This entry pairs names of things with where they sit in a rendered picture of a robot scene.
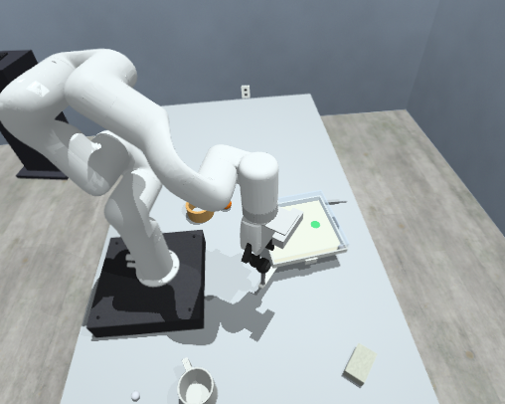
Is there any white mug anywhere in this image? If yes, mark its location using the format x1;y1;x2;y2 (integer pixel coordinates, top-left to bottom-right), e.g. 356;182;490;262
177;357;218;404

